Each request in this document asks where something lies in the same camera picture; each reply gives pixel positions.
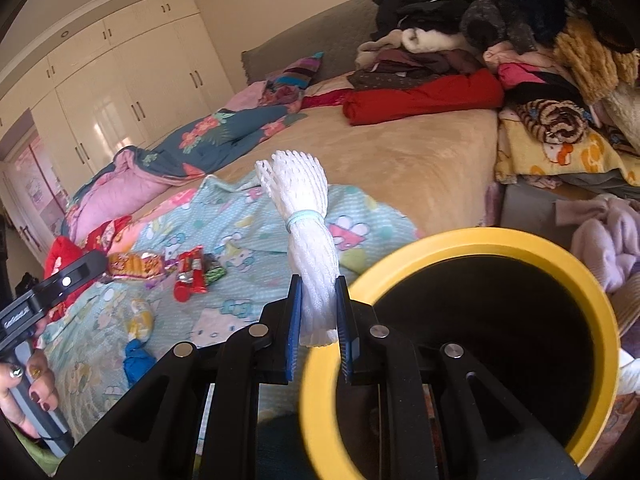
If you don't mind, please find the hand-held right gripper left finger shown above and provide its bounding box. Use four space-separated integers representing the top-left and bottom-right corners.
57 275 304 480

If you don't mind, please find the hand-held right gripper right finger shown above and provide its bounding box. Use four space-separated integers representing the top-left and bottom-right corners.
336 276 586 480

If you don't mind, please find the white foam fruit net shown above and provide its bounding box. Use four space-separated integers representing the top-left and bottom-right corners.
254 149 342 348

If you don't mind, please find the yellow candy wrapper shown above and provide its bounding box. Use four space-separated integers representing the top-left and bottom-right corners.
124 299 155 343

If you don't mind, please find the orange snack packet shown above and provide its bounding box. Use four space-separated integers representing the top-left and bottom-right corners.
106 251 167 281

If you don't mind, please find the red snack wrapper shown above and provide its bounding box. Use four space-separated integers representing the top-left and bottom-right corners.
172 246 209 304

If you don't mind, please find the yellow rimmed black bin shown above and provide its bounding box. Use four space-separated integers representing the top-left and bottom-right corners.
299 227 622 480

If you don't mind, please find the person's left hand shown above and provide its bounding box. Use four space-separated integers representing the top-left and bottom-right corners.
0 346 61 437

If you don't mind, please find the red flower print cloth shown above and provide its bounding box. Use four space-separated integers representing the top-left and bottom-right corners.
44 215 135 322

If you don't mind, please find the light blue cartoon cat sheet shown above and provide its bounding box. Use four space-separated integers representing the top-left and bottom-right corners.
35 175 426 441

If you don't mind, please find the pink cartoon glass door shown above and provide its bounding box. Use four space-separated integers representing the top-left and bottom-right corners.
0 130 71 261

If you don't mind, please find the pink cartoon blanket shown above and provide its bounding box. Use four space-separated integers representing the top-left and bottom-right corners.
122 187 203 256

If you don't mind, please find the beige bedspread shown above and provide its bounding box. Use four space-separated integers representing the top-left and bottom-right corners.
142 105 501 241

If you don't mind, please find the blue floral quilt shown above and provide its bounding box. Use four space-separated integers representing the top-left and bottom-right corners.
64 105 310 243

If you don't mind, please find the grey storage box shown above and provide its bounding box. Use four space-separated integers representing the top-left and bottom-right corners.
500 180 601 241

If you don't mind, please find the white wardrobe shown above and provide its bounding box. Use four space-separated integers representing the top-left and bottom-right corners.
0 0 236 181

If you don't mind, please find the red lace cloth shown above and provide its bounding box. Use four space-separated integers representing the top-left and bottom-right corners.
299 87 353 111

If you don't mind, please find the pink cloth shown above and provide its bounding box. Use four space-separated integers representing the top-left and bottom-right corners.
222 79 273 113

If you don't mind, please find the cream pillow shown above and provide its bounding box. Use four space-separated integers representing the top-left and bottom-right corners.
302 72 356 98

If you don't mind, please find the colourful striped pillow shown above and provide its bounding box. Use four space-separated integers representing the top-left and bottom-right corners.
262 51 325 111

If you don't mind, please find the yellow cartoon blanket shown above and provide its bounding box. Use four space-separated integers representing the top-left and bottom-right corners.
494 110 640 191

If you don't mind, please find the pile of folded clothes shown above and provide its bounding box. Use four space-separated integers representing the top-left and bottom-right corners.
342 0 640 161

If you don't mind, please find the lilac fleece garment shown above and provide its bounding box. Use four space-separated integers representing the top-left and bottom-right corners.
570 194 640 293

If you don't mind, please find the beige striped fabric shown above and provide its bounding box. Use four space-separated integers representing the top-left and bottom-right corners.
607 280 640 342

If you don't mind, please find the grey padded headboard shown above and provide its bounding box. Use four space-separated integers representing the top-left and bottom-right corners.
241 0 382 86

